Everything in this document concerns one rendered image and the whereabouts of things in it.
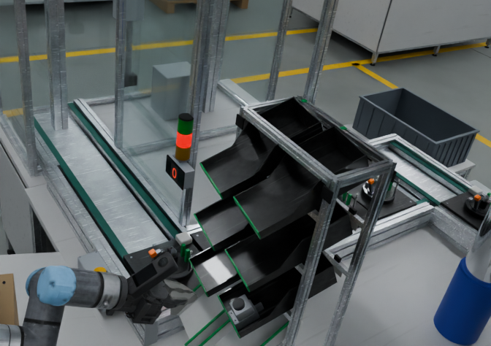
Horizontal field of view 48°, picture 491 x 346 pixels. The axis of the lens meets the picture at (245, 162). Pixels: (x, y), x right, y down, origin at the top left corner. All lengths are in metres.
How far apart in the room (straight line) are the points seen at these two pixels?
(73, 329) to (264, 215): 0.84
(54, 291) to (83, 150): 1.44
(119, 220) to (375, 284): 0.98
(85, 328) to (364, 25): 5.33
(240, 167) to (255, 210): 0.14
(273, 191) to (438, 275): 1.18
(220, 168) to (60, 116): 1.40
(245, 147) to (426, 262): 1.17
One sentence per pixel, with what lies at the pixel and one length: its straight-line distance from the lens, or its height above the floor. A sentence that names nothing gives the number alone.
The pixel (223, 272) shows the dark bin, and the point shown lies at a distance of 1.52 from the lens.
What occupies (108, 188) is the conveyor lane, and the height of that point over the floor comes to 0.92.
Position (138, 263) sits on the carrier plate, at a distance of 1.88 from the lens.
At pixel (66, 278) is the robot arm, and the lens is 1.15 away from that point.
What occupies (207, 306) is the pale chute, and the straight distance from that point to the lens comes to 1.65.
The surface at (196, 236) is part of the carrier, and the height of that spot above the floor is 0.97.
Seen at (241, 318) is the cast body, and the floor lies 1.24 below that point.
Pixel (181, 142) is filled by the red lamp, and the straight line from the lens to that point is 1.81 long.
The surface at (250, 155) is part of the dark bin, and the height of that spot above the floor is 1.56.
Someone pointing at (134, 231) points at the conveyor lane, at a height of 0.92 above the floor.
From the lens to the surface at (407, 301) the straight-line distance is 2.15.
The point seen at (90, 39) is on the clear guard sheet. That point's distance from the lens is 2.85.
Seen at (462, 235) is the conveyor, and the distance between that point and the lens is 2.45.
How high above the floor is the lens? 2.27
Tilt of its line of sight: 33 degrees down
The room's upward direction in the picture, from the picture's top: 10 degrees clockwise
